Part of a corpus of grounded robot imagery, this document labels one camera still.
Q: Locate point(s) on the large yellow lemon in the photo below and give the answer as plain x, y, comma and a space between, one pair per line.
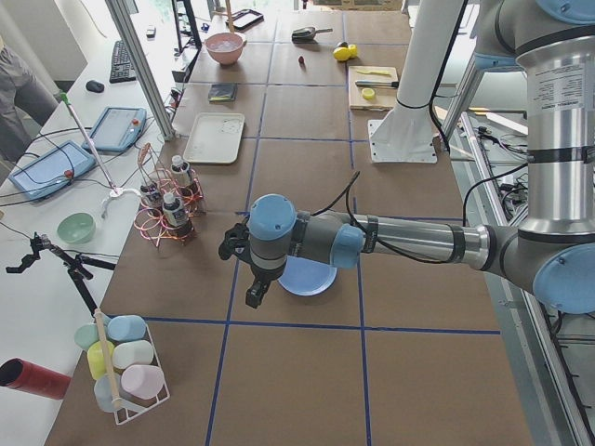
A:
342, 53

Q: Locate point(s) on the mint green bowl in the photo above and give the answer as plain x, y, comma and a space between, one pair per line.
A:
77, 228

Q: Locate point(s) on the pink cup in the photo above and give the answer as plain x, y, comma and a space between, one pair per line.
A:
143, 381

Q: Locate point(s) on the left tea bottle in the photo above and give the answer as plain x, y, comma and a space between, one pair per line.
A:
176, 215

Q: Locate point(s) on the far blue teach pendant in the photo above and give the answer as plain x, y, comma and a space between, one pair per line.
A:
118, 128

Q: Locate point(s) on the mint green cup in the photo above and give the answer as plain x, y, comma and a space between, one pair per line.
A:
86, 336

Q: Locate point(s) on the light blue cup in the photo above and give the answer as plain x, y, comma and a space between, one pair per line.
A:
126, 328

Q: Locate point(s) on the yellow cup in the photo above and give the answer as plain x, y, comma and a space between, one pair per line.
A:
96, 361

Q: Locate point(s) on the white wire cup rack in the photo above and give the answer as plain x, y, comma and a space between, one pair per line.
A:
128, 406

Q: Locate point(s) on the white pole stand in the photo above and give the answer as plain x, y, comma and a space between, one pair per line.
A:
116, 191

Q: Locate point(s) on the light blue round plate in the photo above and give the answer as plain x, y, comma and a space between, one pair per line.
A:
304, 277

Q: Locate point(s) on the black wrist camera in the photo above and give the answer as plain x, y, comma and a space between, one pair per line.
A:
235, 243

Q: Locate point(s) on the copper wire bottle rack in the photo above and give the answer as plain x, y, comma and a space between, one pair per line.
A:
154, 229

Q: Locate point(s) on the back tea bottle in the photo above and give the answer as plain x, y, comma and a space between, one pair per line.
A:
151, 196

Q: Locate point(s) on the lemon half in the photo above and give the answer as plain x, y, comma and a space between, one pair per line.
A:
368, 93

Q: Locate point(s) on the right tea bottle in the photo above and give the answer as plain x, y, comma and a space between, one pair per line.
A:
182, 174

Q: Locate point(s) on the white cup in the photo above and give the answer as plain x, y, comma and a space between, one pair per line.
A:
133, 352

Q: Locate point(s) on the wooden cutting board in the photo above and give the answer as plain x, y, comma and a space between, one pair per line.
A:
385, 97

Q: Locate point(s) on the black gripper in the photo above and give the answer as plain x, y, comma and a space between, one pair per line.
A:
265, 275

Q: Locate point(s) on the aluminium frame post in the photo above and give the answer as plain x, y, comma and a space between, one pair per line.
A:
124, 25

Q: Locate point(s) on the tea bottle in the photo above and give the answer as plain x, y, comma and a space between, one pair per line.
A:
182, 174
176, 215
151, 196

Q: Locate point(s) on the grey folded cloth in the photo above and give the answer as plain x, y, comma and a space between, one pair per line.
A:
222, 92

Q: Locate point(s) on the yellow plastic knife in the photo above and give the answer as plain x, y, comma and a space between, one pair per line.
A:
375, 72

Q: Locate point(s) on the cream bear tray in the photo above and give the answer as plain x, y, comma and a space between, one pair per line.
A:
215, 138

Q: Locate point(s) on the black computer mouse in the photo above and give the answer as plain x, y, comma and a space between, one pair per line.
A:
94, 86

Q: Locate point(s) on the pink bowl with ice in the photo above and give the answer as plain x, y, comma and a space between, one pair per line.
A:
225, 48

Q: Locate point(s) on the near blue teach pendant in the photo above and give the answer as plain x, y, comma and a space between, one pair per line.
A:
52, 171

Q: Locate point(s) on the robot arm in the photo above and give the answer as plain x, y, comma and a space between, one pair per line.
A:
551, 254

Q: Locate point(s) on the red cylinder tube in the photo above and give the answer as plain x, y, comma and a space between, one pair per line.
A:
32, 378

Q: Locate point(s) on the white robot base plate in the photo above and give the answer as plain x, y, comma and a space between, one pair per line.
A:
401, 142

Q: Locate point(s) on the black keyboard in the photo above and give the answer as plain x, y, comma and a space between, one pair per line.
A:
122, 69

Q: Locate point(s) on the blue teach pendant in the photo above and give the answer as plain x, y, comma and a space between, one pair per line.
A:
52, 171
118, 128

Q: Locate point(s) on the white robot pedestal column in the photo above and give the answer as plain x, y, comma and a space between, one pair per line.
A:
434, 32

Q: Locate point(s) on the silver handled knife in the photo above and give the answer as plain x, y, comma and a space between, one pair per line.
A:
377, 84

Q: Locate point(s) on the pale blue cup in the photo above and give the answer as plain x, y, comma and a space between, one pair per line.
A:
103, 394

